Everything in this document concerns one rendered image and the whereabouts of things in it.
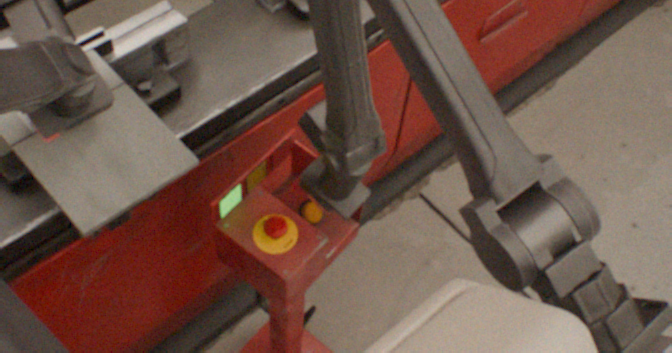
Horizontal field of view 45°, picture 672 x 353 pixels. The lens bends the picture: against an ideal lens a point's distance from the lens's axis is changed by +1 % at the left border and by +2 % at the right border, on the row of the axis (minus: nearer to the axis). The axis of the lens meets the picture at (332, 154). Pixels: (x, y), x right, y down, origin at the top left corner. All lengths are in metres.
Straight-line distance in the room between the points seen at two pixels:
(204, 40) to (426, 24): 0.72
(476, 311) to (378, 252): 1.55
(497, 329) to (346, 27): 0.44
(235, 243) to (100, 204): 0.29
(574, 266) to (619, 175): 1.72
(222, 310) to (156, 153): 0.97
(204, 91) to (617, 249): 1.38
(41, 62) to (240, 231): 0.56
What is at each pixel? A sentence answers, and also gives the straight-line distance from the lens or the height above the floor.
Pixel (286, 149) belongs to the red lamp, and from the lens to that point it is 1.36.
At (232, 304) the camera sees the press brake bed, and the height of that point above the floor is 0.05.
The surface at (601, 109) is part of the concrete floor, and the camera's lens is 2.65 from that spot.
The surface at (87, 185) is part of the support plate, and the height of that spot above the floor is 1.00.
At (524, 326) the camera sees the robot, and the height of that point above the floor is 1.38.
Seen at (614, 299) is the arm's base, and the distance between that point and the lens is 0.82.
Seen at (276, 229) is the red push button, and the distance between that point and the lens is 1.28.
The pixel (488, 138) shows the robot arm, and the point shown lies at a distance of 0.78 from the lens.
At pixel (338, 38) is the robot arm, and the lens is 0.93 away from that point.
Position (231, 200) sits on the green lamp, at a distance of 1.30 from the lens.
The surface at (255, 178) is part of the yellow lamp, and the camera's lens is 1.33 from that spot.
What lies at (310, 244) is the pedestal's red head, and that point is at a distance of 1.30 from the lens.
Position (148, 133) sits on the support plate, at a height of 1.00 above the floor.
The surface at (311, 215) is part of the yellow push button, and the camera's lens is 1.39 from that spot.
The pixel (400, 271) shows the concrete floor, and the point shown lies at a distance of 2.17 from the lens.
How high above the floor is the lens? 1.92
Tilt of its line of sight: 55 degrees down
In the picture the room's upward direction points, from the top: 6 degrees clockwise
